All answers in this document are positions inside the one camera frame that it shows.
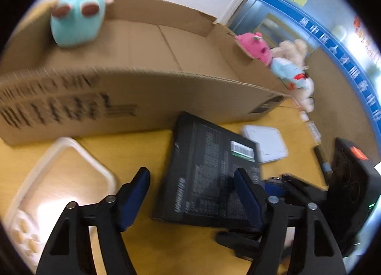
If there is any grey folding phone stand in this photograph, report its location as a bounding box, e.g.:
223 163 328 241
241 125 289 163

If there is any black product box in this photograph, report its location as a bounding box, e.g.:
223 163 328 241
152 112 261 229

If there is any white phone case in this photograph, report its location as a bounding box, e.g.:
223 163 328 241
3 137 118 272

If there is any teal and pink pig plush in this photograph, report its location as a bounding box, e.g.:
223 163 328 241
50 0 114 48

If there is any dark pen with band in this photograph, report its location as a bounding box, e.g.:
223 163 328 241
313 145 333 185

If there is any white small packet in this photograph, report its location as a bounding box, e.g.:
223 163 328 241
307 121 322 144

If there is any white earbud case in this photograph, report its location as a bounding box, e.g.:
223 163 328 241
299 110 310 122

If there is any light blue elephant plush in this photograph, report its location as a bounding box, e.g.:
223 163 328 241
270 57 307 90

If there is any cream bear plush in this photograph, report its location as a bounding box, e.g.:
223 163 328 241
271 39 315 113

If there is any pink bear plush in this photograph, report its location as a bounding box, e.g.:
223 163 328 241
235 32 272 66

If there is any cardboard box tray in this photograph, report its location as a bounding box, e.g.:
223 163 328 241
1 0 289 146

